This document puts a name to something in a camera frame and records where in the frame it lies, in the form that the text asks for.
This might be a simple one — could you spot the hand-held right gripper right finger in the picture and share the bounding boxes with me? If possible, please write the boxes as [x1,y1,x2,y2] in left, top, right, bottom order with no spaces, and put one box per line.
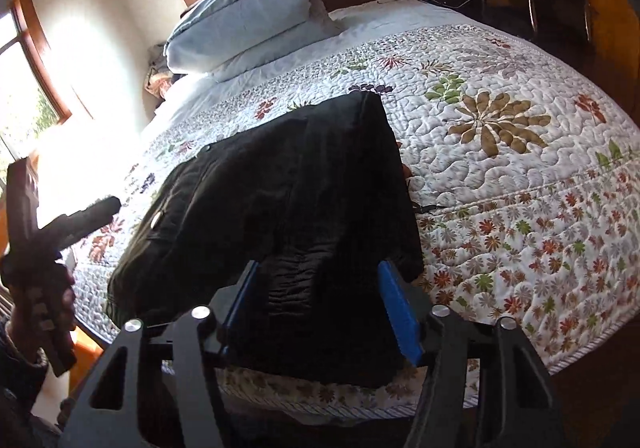
[377,260,568,448]

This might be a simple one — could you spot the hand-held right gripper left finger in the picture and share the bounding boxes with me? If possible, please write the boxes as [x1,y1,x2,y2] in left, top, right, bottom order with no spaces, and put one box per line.
[60,260,261,448]

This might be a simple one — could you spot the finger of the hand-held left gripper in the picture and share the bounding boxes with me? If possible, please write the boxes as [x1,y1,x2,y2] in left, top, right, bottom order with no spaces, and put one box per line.
[50,196,123,251]

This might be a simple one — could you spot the black padded pants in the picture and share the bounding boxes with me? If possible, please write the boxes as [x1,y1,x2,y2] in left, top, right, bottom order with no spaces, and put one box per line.
[106,90,425,386]

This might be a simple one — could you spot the person's left forearm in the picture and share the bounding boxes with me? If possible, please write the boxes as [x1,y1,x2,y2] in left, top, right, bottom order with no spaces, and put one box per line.
[0,320,50,448]

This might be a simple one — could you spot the person's left hand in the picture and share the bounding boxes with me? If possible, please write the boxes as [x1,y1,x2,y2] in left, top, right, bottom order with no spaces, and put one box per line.
[6,272,77,361]

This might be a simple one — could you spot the pile of clothes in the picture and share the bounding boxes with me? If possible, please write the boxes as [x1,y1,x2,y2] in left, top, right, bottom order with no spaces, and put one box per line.
[144,44,175,99]

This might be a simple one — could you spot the floral quilted bedspread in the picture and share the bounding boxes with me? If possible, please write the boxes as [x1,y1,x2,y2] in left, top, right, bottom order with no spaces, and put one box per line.
[65,22,640,421]

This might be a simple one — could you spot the white pillow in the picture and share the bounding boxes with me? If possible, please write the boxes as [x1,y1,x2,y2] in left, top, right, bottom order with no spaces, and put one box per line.
[210,10,347,83]

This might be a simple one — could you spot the white bed sheet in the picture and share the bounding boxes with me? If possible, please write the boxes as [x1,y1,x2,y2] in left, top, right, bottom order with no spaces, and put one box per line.
[154,0,483,125]

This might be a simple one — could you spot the dark bedside table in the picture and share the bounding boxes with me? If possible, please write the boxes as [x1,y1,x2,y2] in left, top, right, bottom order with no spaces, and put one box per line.
[429,0,483,13]

